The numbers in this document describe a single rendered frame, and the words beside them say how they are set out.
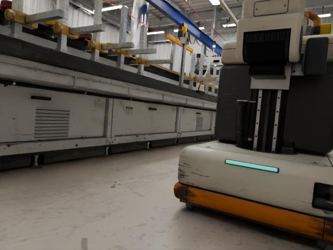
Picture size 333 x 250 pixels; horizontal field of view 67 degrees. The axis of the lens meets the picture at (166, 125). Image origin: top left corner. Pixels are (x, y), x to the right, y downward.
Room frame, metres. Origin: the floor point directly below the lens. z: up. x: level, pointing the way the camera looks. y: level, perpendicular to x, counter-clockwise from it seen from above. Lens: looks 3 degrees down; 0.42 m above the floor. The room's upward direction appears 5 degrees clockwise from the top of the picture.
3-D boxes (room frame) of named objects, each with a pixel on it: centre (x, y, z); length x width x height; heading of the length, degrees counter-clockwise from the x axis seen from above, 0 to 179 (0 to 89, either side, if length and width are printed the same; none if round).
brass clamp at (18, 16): (1.22, 0.74, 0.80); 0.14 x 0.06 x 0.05; 150
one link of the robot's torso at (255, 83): (1.01, -0.45, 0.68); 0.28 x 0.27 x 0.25; 60
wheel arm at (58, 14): (1.21, 0.68, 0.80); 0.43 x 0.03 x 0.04; 60
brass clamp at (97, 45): (1.65, 0.49, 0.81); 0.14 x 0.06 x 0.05; 150
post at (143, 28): (2.07, 0.25, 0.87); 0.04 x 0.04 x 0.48; 60
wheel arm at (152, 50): (1.86, 0.31, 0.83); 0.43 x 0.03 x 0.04; 60
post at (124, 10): (1.85, 0.37, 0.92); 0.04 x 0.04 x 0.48; 60
